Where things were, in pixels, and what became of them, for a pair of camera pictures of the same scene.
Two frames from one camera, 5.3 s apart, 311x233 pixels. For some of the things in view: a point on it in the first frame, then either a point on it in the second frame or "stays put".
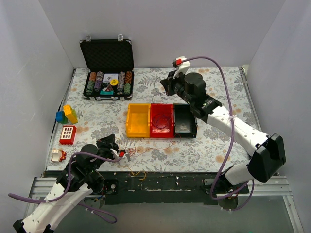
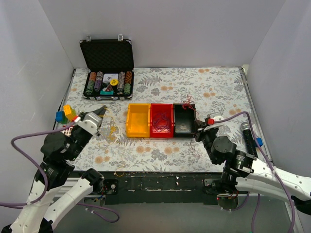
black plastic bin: x=184 y=123 stays put
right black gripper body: x=171 y=83 -> x=201 y=129
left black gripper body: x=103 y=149 -> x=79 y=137
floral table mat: x=81 y=122 stays put
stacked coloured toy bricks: x=67 y=115 stays put
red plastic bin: x=162 y=121 stays put
